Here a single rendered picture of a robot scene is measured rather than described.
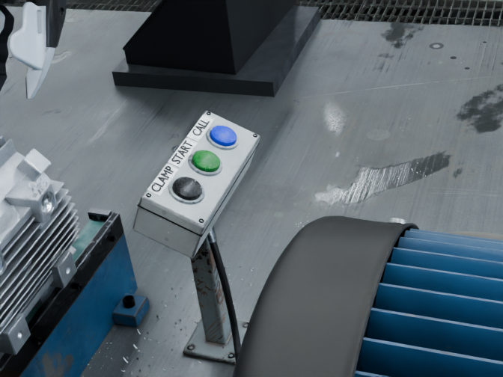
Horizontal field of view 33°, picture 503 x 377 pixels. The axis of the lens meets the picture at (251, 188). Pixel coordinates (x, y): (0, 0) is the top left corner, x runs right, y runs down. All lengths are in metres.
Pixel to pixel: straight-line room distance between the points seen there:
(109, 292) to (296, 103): 0.58
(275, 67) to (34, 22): 0.77
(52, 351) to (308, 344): 0.75
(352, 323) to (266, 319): 0.03
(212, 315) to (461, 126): 0.60
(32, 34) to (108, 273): 0.35
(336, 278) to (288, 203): 0.99
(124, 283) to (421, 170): 0.49
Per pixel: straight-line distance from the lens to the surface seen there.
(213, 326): 1.05
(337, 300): 0.28
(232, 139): 0.93
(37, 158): 0.94
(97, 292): 1.08
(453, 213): 1.25
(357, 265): 0.30
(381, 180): 1.31
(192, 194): 0.86
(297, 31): 1.71
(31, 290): 0.92
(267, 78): 1.55
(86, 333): 1.07
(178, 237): 0.86
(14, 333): 0.89
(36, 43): 0.88
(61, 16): 0.88
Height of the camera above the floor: 1.56
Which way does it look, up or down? 35 degrees down
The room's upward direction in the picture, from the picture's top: 7 degrees counter-clockwise
